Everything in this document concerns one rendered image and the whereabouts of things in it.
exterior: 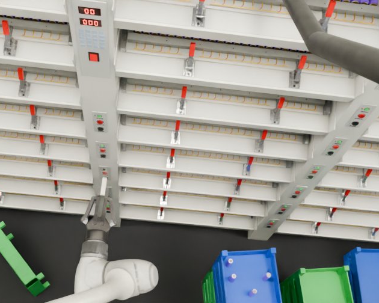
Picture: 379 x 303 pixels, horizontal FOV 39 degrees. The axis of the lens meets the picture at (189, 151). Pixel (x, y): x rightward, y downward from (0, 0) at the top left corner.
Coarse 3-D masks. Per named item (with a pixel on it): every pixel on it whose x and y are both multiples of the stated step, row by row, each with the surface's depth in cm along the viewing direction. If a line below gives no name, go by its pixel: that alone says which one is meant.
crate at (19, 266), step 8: (0, 224) 222; (0, 232) 220; (0, 240) 219; (8, 240) 219; (0, 248) 217; (8, 248) 218; (8, 256) 216; (16, 256) 217; (16, 264) 215; (24, 264) 216; (16, 272) 214; (24, 272) 214; (32, 272) 215; (24, 280) 213; (32, 280) 213; (32, 288) 217; (40, 288) 225
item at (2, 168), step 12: (0, 156) 196; (12, 156) 197; (0, 168) 196; (12, 168) 196; (24, 168) 197; (36, 168) 197; (60, 168) 198; (72, 168) 198; (60, 180) 200; (72, 180) 198; (84, 180) 198
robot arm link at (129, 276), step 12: (108, 264) 171; (120, 264) 167; (132, 264) 166; (144, 264) 166; (108, 276) 164; (120, 276) 162; (132, 276) 163; (144, 276) 164; (156, 276) 168; (96, 288) 155; (108, 288) 156; (120, 288) 159; (132, 288) 162; (144, 288) 164; (60, 300) 149; (72, 300) 150; (84, 300) 151; (96, 300) 153; (108, 300) 156
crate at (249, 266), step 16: (224, 256) 190; (240, 256) 198; (256, 256) 198; (272, 256) 196; (224, 272) 195; (240, 272) 195; (256, 272) 196; (272, 272) 197; (224, 288) 187; (240, 288) 193; (256, 288) 193; (272, 288) 194
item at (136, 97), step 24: (120, 96) 147; (144, 96) 148; (168, 96) 148; (192, 96) 148; (216, 96) 149; (240, 96) 149; (264, 96) 148; (288, 96) 149; (192, 120) 151; (216, 120) 148; (240, 120) 149; (264, 120) 150; (288, 120) 150; (312, 120) 151
